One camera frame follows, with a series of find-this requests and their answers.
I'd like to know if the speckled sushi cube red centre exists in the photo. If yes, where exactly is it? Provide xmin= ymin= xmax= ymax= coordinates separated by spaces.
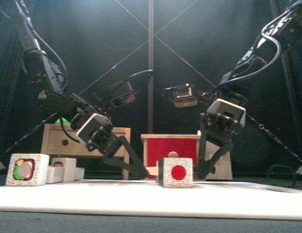
xmin=156 ymin=157 xmax=196 ymax=189

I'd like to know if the green toy piece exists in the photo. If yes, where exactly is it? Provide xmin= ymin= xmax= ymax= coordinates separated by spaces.
xmin=53 ymin=116 xmax=72 ymax=127

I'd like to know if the white sushi piece red centre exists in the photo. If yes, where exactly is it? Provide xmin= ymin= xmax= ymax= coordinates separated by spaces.
xmin=49 ymin=157 xmax=77 ymax=183

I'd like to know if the speckled sushi cube mixed filling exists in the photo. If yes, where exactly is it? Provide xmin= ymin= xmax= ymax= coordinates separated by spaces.
xmin=4 ymin=152 xmax=50 ymax=187

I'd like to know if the small pale wooden block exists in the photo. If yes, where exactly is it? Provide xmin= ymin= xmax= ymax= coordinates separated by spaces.
xmin=145 ymin=165 xmax=160 ymax=180

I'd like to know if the red wooden box with knob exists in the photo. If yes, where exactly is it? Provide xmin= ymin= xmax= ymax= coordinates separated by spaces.
xmin=140 ymin=133 xmax=201 ymax=180

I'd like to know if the small white block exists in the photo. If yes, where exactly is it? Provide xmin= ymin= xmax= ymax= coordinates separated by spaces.
xmin=45 ymin=166 xmax=65 ymax=185
xmin=73 ymin=167 xmax=86 ymax=181

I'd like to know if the wooden box with round hole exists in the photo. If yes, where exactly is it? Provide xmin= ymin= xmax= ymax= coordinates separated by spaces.
xmin=38 ymin=123 xmax=132 ymax=180

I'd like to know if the white cutting board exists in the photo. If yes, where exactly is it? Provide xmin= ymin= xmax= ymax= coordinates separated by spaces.
xmin=0 ymin=177 xmax=302 ymax=221

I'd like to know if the thin black upright post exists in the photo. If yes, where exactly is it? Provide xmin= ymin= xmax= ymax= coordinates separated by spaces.
xmin=198 ymin=112 xmax=206 ymax=137

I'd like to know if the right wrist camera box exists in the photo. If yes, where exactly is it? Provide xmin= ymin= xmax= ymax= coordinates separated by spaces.
xmin=170 ymin=84 xmax=198 ymax=109

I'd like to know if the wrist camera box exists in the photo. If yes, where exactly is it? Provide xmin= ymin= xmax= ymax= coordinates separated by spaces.
xmin=170 ymin=84 xmax=198 ymax=109
xmin=109 ymin=81 xmax=137 ymax=109

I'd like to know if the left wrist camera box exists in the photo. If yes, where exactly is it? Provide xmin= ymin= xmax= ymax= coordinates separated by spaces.
xmin=109 ymin=81 xmax=137 ymax=109

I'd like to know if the diagonal black frame strut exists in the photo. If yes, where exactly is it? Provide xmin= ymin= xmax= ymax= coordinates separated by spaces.
xmin=0 ymin=112 xmax=60 ymax=162
xmin=244 ymin=113 xmax=302 ymax=167

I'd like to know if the dark green ring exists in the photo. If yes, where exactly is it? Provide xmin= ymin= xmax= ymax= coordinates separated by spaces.
xmin=265 ymin=164 xmax=297 ymax=188

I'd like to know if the black right camera cable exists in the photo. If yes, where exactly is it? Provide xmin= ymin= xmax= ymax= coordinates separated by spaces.
xmin=160 ymin=85 xmax=186 ymax=106

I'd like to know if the black camera cable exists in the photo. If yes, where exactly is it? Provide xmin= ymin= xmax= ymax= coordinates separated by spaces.
xmin=106 ymin=68 xmax=156 ymax=92
xmin=160 ymin=85 xmax=186 ymax=106

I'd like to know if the black left camera cable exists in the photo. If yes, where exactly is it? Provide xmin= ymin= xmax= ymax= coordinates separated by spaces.
xmin=106 ymin=68 xmax=156 ymax=92

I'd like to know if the thin diagonal brace wire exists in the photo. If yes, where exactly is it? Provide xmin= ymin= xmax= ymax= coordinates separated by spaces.
xmin=77 ymin=0 xmax=198 ymax=96
xmin=113 ymin=0 xmax=217 ymax=87

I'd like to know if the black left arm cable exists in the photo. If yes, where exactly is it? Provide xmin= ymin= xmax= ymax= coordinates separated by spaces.
xmin=30 ymin=28 xmax=69 ymax=92

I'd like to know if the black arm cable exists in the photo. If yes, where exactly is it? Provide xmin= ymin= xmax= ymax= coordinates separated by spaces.
xmin=30 ymin=28 xmax=69 ymax=92
xmin=218 ymin=34 xmax=282 ymax=87

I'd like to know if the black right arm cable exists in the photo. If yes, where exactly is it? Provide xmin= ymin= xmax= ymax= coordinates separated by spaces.
xmin=218 ymin=34 xmax=282 ymax=87

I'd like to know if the vertical metal frame pole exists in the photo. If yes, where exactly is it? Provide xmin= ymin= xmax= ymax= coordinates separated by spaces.
xmin=146 ymin=0 xmax=156 ymax=135

